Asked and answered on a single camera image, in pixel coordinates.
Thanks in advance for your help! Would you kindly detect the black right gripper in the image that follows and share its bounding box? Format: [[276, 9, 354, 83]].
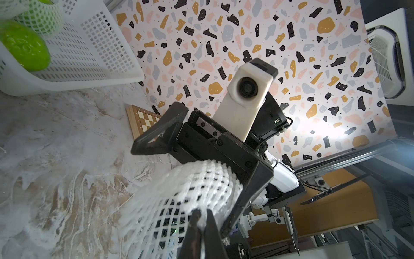
[[130, 102, 274, 238]]

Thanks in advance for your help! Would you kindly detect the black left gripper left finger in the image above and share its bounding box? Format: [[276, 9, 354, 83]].
[[177, 209, 202, 259]]

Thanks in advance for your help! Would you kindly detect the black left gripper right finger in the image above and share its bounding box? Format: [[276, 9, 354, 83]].
[[204, 209, 228, 259]]

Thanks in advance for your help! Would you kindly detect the white foam net sleeve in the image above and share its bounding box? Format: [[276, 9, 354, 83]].
[[118, 160, 243, 259], [1, 0, 64, 38]]

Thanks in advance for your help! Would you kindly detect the green custard apple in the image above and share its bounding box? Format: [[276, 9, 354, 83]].
[[14, 0, 63, 38], [1, 20, 51, 72]]

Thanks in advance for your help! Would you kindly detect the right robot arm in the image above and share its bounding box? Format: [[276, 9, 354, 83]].
[[131, 93, 305, 236]]

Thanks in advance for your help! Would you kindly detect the wooden chessboard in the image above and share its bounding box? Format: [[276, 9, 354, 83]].
[[126, 105, 161, 140]]

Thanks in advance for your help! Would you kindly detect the white plastic basket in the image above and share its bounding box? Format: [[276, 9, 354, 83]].
[[1, 1, 144, 96]]

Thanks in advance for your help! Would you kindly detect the white ceiling air conditioner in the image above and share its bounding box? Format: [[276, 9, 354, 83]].
[[365, 8, 414, 106]]

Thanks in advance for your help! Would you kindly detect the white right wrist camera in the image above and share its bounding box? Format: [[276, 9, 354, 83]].
[[212, 58, 278, 142]]

